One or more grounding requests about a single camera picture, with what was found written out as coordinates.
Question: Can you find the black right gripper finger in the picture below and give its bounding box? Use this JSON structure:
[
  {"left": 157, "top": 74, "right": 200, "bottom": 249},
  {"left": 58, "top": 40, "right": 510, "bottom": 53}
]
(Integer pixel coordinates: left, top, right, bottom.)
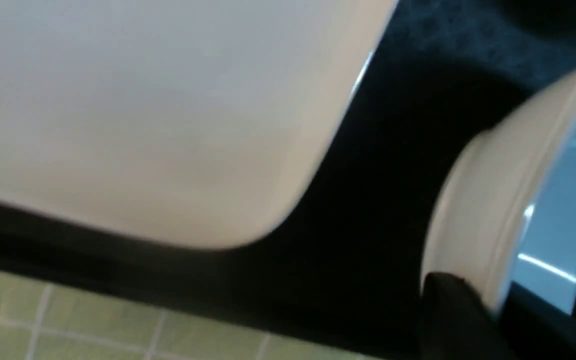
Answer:
[{"left": 417, "top": 272, "right": 518, "bottom": 360}]

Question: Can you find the white small bowl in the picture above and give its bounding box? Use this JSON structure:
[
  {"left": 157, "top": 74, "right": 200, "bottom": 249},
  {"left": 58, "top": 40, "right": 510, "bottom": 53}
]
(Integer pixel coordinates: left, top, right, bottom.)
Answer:
[{"left": 420, "top": 70, "right": 576, "bottom": 315}]

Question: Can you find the large white square plate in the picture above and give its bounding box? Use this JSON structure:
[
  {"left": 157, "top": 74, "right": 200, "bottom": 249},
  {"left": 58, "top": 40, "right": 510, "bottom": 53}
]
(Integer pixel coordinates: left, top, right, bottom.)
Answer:
[{"left": 0, "top": 0, "right": 398, "bottom": 249}]

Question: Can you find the black plastic serving tray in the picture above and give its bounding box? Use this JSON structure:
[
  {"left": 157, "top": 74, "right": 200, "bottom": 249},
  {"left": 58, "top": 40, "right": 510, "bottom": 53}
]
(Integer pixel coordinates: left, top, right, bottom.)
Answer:
[{"left": 0, "top": 0, "right": 576, "bottom": 359}]

